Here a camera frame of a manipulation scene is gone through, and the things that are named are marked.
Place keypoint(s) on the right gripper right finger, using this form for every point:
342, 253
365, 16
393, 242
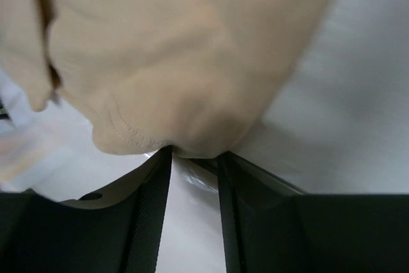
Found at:
269, 225

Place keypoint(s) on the beige t shirt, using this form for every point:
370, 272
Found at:
192, 74

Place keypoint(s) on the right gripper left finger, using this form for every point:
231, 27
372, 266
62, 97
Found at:
116, 228

